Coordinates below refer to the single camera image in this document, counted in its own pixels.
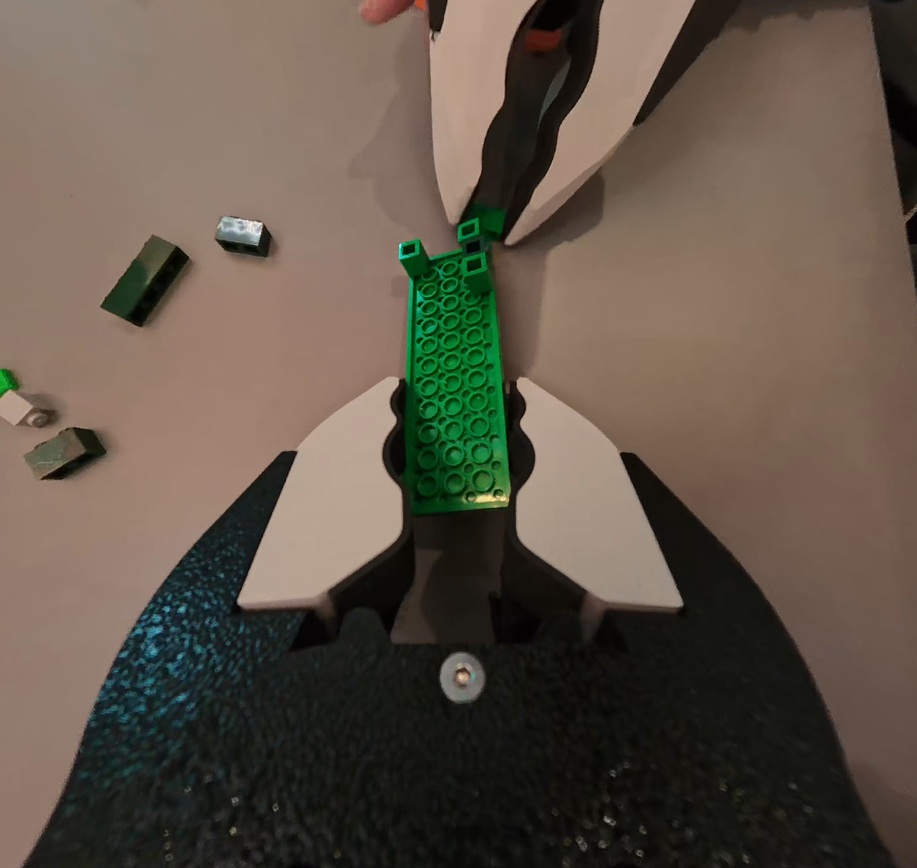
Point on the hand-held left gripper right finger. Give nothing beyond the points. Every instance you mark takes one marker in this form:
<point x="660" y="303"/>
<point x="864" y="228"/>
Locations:
<point x="594" y="517"/>

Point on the light grey brick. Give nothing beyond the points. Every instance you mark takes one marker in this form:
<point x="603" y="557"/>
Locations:
<point x="25" y="408"/>

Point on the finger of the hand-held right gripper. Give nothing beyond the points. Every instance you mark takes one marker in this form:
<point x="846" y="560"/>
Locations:
<point x="630" y="44"/>
<point x="473" y="59"/>

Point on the long dark green brick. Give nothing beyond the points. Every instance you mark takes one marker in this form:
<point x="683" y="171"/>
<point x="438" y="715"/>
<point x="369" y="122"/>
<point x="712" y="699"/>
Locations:
<point x="145" y="279"/>

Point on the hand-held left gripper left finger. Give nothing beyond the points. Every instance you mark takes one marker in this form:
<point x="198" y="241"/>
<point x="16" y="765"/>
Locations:
<point x="329" y="510"/>

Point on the small bright green brick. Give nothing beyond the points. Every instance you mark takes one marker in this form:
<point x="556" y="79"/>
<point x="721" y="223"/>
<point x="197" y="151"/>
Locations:
<point x="412" y="256"/>
<point x="491" y="215"/>
<point x="469" y="229"/>
<point x="476" y="266"/>
<point x="7" y="379"/>

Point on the green studded baseplate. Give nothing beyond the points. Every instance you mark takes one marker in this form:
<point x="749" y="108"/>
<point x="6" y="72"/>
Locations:
<point x="455" y="395"/>

